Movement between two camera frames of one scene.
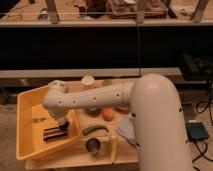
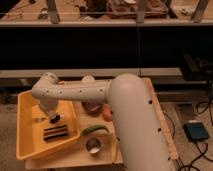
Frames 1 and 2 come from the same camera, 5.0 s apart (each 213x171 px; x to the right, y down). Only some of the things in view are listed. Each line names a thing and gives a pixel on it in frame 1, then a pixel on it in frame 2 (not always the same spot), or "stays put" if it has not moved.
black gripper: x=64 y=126 -> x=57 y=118
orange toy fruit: x=107 y=114 stays put
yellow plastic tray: x=32 y=117 stays put
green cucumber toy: x=94 y=128 stays put
